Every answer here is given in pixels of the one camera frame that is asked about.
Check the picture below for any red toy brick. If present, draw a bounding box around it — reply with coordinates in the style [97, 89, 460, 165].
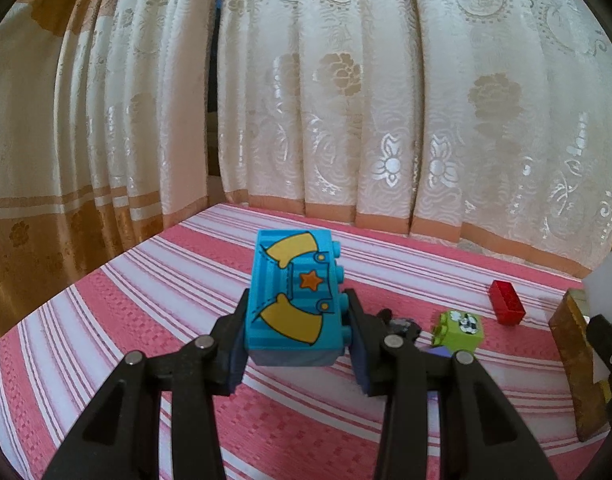
[488, 280, 527, 325]

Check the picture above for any blue printed toy brick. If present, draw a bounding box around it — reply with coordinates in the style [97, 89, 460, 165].
[245, 230, 348, 366]

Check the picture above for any tall white box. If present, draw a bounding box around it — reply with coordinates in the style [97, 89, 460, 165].
[582, 270, 612, 332]

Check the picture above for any green printed toy brick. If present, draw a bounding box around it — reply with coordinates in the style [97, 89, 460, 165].
[431, 310, 486, 352]

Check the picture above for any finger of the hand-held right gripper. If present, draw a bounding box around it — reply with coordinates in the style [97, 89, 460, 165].
[586, 314, 612, 428]

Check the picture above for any black grey speckled object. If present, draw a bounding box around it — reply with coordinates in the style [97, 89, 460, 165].
[378, 308, 421, 341]

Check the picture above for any cream floral curtain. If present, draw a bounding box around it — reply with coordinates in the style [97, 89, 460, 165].
[213, 0, 612, 281]
[0, 0, 222, 346]

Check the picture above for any golden tin box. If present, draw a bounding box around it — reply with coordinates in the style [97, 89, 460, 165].
[547, 287, 612, 442]

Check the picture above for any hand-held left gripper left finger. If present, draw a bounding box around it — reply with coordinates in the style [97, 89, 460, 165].
[41, 287, 252, 480]

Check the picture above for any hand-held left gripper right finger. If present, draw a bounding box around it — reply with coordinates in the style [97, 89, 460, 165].
[343, 290, 557, 480]

